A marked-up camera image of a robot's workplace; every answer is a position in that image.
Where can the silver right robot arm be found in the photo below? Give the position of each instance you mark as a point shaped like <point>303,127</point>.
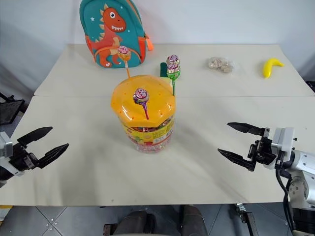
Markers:
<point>304,172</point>

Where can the lollipop jar with orange lid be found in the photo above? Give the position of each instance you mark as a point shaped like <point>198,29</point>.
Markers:
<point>144,108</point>

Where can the black metal table clamp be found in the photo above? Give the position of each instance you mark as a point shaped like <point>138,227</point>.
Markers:
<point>246,217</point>

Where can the dark rounded shape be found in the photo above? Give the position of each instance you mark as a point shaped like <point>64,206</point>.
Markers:
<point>134,223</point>
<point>194,221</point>

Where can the yellow toy banana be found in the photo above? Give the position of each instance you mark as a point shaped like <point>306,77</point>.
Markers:
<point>268,67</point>

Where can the clear bag of snacks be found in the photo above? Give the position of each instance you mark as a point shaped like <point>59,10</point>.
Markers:
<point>221,65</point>

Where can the lollipop with green stick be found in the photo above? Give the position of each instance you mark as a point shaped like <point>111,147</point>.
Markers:
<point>173,73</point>

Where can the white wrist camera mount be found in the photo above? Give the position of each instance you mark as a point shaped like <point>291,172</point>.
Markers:
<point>284,140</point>
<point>5,147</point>

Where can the lollipop with orange stick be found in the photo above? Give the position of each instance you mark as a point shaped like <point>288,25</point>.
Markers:
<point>123,54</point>

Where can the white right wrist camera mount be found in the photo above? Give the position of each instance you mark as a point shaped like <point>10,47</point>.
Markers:
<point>284,140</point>

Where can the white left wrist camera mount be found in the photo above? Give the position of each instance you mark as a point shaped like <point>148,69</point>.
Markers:
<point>5,147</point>

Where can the lollipop with pink stick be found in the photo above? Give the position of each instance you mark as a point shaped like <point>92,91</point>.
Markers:
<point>141,97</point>

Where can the black metal stand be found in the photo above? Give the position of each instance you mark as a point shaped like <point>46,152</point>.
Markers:
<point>9,110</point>

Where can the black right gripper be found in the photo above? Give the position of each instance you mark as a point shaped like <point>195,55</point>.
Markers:
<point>264,151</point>

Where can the dark green box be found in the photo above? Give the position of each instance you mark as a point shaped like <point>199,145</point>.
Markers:
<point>163,70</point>

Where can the teal dinosaur backpack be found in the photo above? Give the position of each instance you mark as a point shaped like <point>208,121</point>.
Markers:
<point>114,32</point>

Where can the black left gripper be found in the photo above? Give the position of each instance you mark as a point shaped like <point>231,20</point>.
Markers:
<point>23,157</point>

